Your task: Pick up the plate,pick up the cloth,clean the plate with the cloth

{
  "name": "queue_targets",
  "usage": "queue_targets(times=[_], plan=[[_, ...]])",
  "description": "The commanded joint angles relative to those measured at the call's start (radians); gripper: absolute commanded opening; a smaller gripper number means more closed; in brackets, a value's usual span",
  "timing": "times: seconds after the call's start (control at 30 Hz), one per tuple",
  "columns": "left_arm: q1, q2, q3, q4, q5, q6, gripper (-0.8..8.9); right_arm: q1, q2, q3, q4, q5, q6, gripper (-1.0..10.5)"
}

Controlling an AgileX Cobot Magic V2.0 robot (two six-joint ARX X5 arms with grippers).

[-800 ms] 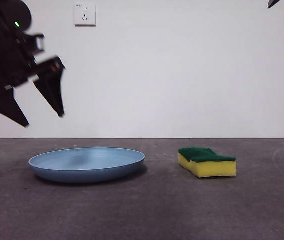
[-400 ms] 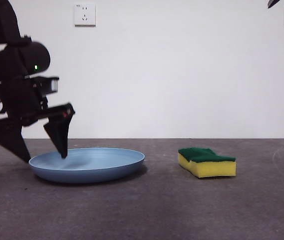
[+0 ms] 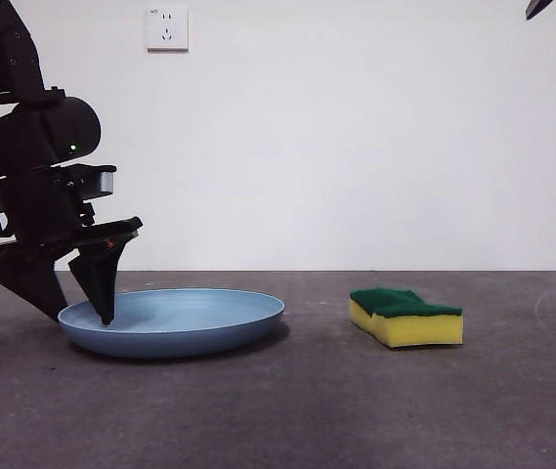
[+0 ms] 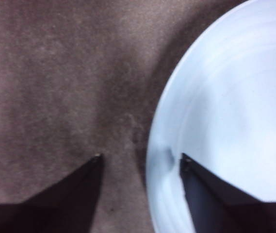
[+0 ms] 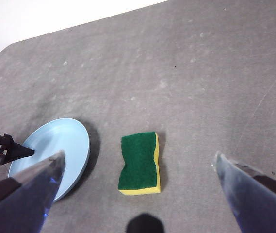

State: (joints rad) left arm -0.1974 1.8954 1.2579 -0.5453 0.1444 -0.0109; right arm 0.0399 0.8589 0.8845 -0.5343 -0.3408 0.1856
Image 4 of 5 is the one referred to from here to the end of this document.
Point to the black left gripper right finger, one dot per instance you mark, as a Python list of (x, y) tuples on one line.
[(225, 206)]

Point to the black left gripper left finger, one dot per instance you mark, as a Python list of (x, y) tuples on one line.
[(62, 206)]

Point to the blue round plate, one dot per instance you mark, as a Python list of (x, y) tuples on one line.
[(234, 97)]

